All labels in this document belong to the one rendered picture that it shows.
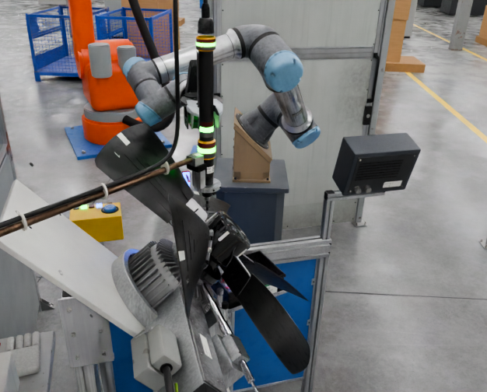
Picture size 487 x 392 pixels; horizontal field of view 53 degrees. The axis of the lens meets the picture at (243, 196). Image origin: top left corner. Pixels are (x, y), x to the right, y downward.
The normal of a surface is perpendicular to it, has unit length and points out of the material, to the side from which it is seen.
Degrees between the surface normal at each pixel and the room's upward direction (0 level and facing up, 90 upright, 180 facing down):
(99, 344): 90
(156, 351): 40
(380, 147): 15
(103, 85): 90
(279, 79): 112
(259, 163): 90
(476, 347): 0
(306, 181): 90
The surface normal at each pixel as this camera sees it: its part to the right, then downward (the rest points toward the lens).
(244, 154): 0.00, 0.45
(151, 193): 0.61, -0.24
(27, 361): 0.03, -0.89
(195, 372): -0.60, -0.62
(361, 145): 0.09, -0.75
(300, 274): 0.26, 0.44
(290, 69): 0.44, 0.71
